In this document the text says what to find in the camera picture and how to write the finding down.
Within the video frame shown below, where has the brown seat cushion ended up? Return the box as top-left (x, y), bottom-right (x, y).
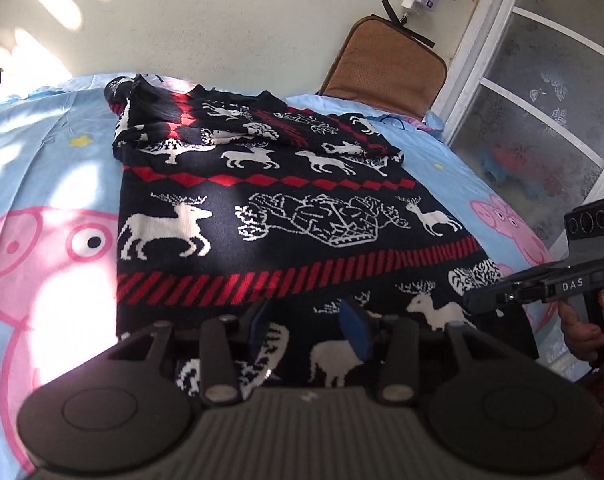
top-left (319, 15), bottom-right (449, 120)

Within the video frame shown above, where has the white framed glass door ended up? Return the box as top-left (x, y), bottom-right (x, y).
top-left (432, 0), bottom-right (604, 281)

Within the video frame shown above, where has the white plug adapter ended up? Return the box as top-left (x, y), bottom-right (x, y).
top-left (400, 0), bottom-right (439, 17)

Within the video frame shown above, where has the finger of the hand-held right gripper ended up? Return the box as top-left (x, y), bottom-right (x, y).
top-left (462, 276), bottom-right (510, 314)

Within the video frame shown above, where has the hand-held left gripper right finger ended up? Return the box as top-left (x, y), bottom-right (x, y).
top-left (338, 299), bottom-right (490, 407)

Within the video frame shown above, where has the person's right hand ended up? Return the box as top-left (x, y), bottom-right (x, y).
top-left (556, 281), bottom-right (604, 367)

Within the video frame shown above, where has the black cushion strap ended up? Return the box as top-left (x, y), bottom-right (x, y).
top-left (381, 0), bottom-right (435, 49)

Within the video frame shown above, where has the dark reindeer pattern sweater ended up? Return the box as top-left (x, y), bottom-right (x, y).
top-left (104, 74), bottom-right (540, 391)

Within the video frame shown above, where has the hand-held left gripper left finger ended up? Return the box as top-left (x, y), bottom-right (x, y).
top-left (107, 300), bottom-right (275, 407)

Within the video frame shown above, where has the light blue cartoon bed sheet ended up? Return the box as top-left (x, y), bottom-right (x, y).
top-left (0, 72), bottom-right (604, 480)

